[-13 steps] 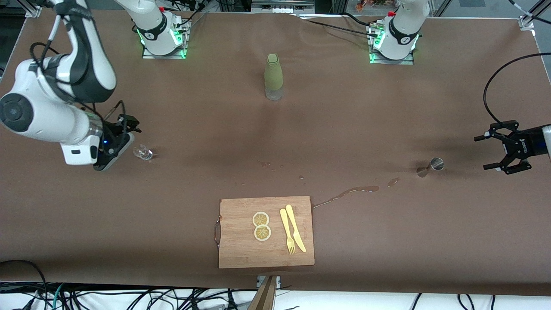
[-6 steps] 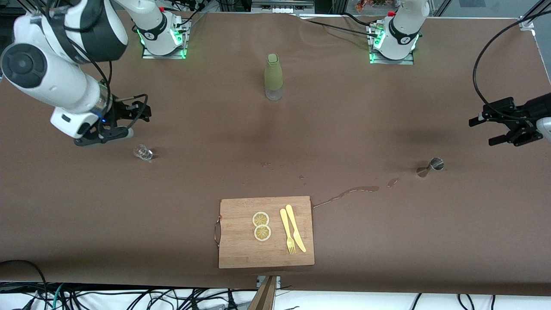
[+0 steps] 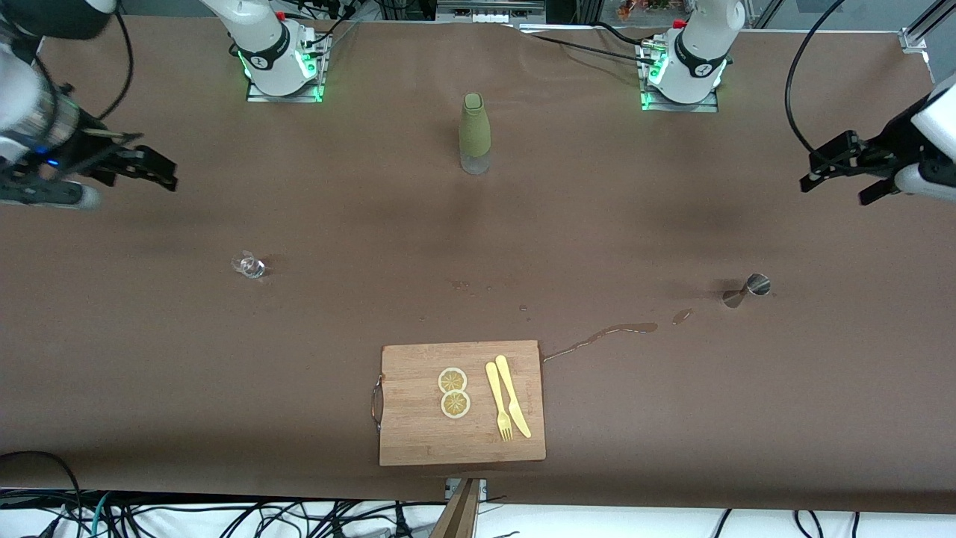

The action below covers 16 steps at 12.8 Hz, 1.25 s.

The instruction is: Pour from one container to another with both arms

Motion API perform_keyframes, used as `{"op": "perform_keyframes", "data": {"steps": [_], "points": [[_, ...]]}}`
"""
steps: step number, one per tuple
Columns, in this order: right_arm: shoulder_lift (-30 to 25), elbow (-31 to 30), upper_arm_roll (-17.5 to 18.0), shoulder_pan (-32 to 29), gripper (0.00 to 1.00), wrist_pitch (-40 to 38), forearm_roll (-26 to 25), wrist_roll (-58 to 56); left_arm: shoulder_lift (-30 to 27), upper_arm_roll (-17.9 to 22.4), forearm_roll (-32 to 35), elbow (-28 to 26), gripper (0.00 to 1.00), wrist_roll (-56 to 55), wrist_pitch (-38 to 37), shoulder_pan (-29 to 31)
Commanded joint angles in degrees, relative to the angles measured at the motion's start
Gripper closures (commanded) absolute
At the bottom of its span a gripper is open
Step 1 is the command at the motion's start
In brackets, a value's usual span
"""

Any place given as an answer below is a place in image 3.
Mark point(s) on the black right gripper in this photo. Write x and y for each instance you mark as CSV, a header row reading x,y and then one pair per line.
x,y
77,147

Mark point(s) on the orange clutter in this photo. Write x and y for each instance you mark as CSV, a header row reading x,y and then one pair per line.
x,y
642,7

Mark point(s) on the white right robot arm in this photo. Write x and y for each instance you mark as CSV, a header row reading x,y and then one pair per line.
x,y
254,22

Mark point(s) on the wooden beam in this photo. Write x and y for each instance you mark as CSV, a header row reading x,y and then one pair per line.
x,y
459,515

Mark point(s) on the steel jigger measuring cup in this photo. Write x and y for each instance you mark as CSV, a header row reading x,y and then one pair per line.
x,y
758,284

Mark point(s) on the small clear glass cup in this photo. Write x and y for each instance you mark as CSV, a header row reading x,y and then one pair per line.
x,y
247,264

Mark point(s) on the spilled liquid streak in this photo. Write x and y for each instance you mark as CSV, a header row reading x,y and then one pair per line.
x,y
627,327

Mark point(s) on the spilled liquid blob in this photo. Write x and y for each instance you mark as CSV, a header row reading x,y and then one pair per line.
x,y
682,317

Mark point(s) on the brown table cover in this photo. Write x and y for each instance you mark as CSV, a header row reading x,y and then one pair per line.
x,y
224,373

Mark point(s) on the small metal bracket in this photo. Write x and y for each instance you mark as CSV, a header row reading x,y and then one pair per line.
x,y
483,489

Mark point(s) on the wooden cutting board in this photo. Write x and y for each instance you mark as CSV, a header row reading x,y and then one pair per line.
x,y
426,433

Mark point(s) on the olive sleeved glass bottle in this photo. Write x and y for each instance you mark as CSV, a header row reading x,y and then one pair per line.
x,y
475,127

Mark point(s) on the lemon slice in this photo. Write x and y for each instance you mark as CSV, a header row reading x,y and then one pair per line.
x,y
455,404
452,380

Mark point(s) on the yellow plastic fork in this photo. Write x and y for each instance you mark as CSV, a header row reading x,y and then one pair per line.
x,y
494,385

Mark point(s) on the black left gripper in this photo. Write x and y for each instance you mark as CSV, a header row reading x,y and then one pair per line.
x,y
893,140

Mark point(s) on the aluminium frame corner post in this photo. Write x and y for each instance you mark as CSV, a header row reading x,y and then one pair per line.
x,y
926,26

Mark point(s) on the yellow plastic knife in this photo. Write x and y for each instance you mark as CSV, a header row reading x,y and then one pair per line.
x,y
510,388

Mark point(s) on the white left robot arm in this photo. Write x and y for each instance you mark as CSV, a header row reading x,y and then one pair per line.
x,y
702,45

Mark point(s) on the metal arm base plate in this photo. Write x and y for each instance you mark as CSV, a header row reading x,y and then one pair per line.
x,y
694,107
261,96

